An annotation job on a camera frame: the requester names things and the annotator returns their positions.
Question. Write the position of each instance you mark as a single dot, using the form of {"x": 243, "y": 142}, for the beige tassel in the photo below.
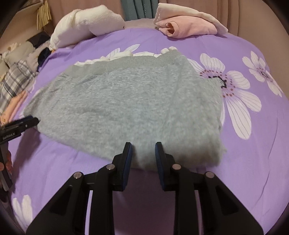
{"x": 44, "y": 15}

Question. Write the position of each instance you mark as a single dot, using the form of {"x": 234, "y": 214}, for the white ruffled garment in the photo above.
{"x": 142, "y": 54}

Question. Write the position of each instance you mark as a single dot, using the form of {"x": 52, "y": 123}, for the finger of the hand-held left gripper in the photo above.
{"x": 27, "y": 123}

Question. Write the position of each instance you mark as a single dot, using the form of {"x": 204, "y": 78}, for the plaid cloth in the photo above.
{"x": 15, "y": 79}

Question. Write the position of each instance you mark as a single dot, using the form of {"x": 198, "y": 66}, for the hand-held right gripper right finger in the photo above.
{"x": 159, "y": 165}

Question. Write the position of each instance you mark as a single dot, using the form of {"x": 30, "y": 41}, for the grey sweatshirt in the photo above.
{"x": 135, "y": 101}

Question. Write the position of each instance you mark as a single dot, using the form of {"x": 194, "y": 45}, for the dark clothes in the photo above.
{"x": 41, "y": 52}

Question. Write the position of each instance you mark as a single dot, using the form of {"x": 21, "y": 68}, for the white plush pillow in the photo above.
{"x": 90, "y": 22}

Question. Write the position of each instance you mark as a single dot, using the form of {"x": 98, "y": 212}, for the person's left hand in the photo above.
{"x": 8, "y": 165}

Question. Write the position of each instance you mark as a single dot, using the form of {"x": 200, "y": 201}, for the pale grey cloth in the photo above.
{"x": 20, "y": 52}

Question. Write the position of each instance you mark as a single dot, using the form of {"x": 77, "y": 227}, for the cream folded garment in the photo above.
{"x": 180, "y": 11}

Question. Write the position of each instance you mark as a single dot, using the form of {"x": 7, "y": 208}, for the pink floral cloth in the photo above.
{"x": 11, "y": 108}

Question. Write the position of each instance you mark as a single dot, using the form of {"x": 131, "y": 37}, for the beige padded headboard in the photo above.
{"x": 248, "y": 18}

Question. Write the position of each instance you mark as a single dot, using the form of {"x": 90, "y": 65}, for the purple floral bed sheet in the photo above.
{"x": 248, "y": 146}

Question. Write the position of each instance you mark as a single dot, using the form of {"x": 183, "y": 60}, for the pink folded garment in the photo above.
{"x": 194, "y": 28}

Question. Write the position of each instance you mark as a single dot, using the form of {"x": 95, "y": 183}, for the teal curtain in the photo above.
{"x": 137, "y": 9}

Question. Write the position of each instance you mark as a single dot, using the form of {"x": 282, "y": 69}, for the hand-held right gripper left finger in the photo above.
{"x": 127, "y": 162}

